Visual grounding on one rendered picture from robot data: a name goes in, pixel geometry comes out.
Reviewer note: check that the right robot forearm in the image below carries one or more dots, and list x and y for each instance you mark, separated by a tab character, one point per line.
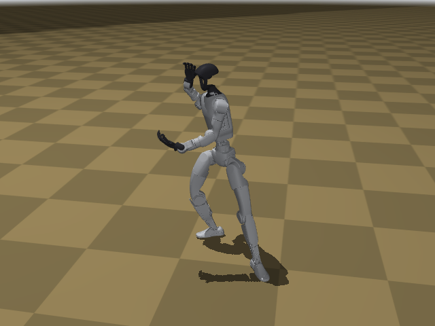
194	95

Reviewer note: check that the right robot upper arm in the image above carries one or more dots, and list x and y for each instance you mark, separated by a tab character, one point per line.
198	102

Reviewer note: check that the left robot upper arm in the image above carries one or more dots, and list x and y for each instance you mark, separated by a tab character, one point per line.
220	109

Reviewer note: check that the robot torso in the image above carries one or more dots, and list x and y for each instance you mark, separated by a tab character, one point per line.
222	152

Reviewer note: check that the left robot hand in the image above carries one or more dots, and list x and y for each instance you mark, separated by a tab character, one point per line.
169	143

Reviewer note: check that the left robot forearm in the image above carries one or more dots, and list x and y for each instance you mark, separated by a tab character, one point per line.
198	142

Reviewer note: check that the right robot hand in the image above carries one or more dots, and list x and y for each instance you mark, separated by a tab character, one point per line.
189	72

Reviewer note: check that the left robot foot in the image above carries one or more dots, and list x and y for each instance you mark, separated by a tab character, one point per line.
260	271

